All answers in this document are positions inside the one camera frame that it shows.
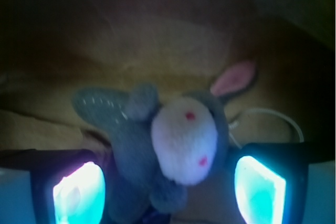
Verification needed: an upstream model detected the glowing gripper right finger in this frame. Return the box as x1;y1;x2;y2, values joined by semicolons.
234;142;335;223

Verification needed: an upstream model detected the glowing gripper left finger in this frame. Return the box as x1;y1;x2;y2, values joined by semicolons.
1;149;106;223

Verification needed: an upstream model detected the gray plush bunny toy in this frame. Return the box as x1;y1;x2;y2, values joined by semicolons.
71;60;257;223

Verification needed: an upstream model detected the brown paper bag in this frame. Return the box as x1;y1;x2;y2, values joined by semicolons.
0;0;336;224

